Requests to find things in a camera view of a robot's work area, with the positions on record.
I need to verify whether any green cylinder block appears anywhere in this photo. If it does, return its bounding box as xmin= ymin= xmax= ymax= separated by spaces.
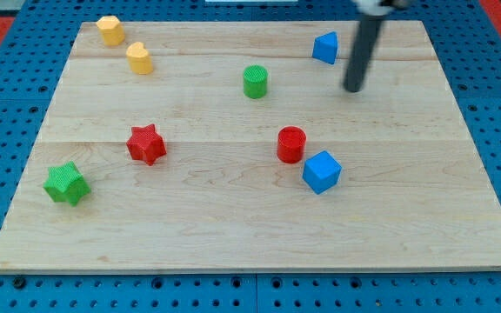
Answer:
xmin=243 ymin=64 xmax=268 ymax=99

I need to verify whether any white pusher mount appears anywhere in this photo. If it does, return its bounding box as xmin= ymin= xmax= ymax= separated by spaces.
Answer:
xmin=352 ymin=0 xmax=411 ymax=17

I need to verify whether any wooden board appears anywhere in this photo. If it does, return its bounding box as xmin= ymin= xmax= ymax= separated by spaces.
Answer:
xmin=0 ymin=21 xmax=501 ymax=275

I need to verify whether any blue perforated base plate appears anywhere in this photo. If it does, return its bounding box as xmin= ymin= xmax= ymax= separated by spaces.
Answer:
xmin=0 ymin=0 xmax=501 ymax=312

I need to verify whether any green star block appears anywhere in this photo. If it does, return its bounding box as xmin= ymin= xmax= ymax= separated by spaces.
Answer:
xmin=43 ymin=161 xmax=91 ymax=206

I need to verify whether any yellow hexagon block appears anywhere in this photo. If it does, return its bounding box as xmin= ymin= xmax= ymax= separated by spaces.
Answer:
xmin=96 ymin=16 xmax=125 ymax=46

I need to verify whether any yellow heart block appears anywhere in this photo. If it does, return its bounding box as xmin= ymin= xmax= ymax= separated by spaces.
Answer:
xmin=125 ymin=42 xmax=154 ymax=75

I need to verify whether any blue cube block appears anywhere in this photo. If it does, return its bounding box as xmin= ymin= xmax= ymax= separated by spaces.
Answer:
xmin=302 ymin=150 xmax=343 ymax=194

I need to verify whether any red star block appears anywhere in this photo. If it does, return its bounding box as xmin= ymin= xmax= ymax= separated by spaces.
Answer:
xmin=126 ymin=123 xmax=167 ymax=166

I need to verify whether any blue triangle block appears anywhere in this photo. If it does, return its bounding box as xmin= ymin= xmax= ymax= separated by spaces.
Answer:
xmin=311 ymin=31 xmax=338 ymax=64

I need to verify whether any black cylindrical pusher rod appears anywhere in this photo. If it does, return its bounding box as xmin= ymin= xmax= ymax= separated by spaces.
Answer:
xmin=343 ymin=14 xmax=384 ymax=93

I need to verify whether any red cylinder block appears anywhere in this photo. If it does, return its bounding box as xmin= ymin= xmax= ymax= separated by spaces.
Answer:
xmin=277 ymin=126 xmax=306 ymax=163

